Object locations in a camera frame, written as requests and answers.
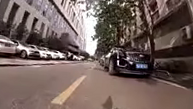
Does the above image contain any shaded pavement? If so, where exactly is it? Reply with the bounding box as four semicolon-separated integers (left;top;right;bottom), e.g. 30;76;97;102
151;69;193;92

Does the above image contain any row of bushes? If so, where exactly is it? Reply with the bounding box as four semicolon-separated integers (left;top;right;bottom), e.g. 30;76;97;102
0;18;68;52

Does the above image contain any row of parked cars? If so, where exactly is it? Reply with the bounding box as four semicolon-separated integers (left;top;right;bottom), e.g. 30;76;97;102
0;32;89;66

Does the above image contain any pale building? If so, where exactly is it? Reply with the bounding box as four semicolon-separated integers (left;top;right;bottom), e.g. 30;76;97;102
126;0;193;75

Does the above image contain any group of street trees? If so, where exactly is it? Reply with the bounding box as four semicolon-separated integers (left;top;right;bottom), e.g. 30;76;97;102
62;0;164;64

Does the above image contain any black car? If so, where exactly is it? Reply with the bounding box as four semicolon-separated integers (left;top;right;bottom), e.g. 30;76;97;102
102;45;156;79

